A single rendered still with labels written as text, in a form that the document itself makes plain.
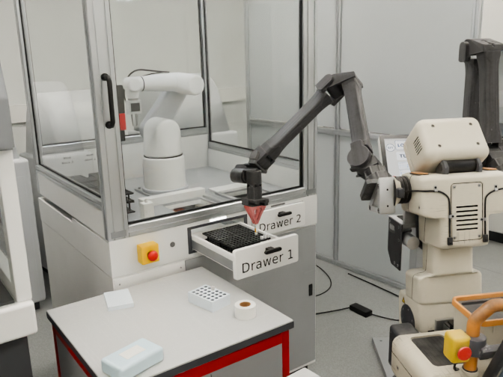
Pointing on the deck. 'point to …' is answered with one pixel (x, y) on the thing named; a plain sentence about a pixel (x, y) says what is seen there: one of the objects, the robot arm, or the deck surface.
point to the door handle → (109, 100)
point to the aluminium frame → (110, 206)
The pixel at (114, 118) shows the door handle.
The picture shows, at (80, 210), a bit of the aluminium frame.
